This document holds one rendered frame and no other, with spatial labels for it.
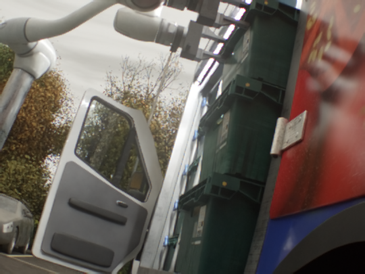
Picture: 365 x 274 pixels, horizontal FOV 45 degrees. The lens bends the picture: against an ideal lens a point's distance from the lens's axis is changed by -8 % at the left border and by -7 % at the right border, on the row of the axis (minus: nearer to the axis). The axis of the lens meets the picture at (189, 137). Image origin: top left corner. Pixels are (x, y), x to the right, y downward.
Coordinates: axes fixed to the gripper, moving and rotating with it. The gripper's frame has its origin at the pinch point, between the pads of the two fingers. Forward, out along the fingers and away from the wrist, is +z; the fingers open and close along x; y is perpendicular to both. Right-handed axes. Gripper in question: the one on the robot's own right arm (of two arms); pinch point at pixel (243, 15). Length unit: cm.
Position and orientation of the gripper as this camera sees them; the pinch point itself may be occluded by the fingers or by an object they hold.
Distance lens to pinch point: 141.0
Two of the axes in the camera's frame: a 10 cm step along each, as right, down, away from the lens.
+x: -2.2, 9.3, -2.9
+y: -2.1, 2.5, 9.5
